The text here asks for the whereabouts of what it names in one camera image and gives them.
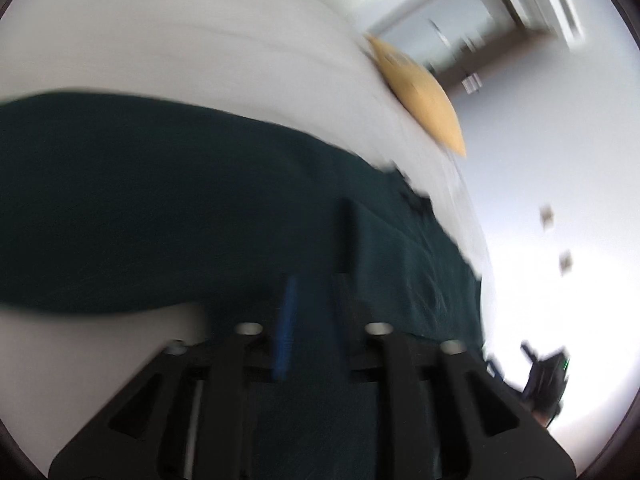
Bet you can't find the dark green knit sweater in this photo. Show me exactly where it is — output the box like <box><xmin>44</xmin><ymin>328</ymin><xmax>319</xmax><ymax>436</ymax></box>
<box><xmin>0</xmin><ymin>90</ymin><xmax>485</xmax><ymax>480</ymax></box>

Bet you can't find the yellow throw pillow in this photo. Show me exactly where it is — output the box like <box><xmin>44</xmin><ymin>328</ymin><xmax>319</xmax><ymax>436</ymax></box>
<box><xmin>366</xmin><ymin>36</ymin><xmax>466</xmax><ymax>157</ymax></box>

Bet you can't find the wooden door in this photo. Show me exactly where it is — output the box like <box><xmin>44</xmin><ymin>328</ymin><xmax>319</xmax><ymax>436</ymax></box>
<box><xmin>434</xmin><ymin>0</ymin><xmax>555</xmax><ymax>94</ymax></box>

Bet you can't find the white bed sheet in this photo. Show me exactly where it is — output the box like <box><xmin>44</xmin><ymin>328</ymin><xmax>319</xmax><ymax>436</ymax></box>
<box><xmin>1</xmin><ymin>0</ymin><xmax>480</xmax><ymax>429</ymax></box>

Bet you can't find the lower wall socket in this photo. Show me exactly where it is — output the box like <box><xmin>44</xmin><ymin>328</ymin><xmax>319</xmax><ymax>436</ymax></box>
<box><xmin>559</xmin><ymin>252</ymin><xmax>574</xmax><ymax>275</ymax></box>

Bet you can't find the wall socket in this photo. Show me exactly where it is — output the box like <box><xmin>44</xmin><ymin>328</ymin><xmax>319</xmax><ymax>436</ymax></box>
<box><xmin>559</xmin><ymin>252</ymin><xmax>574</xmax><ymax>275</ymax></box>
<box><xmin>539</xmin><ymin>205</ymin><xmax>554</xmax><ymax>230</ymax></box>

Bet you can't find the upper wall socket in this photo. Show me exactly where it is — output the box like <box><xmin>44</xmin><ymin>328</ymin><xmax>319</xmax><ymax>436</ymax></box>
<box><xmin>539</xmin><ymin>205</ymin><xmax>554</xmax><ymax>230</ymax></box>

